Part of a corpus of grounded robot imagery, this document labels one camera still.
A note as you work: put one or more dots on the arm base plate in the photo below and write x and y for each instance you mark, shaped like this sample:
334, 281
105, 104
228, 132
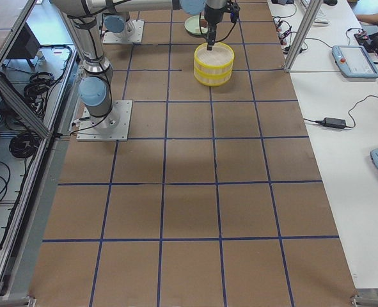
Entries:
114, 128
110, 38

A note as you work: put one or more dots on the aluminium frame post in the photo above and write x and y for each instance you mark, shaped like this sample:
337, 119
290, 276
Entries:
301, 34

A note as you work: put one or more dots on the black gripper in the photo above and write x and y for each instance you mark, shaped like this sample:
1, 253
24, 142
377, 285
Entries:
212, 15

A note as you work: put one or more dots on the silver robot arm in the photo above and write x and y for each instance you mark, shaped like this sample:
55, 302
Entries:
119, 24
95, 88

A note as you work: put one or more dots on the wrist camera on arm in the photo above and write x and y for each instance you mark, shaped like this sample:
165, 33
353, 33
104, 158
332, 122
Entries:
234, 10

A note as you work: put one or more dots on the yellow steamer layer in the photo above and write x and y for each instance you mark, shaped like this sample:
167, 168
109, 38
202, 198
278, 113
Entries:
217, 61
211, 80

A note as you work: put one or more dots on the brown bun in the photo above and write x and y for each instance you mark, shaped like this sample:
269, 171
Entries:
203, 23

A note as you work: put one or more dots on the black power adapter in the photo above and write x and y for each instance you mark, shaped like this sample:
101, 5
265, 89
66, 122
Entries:
335, 123

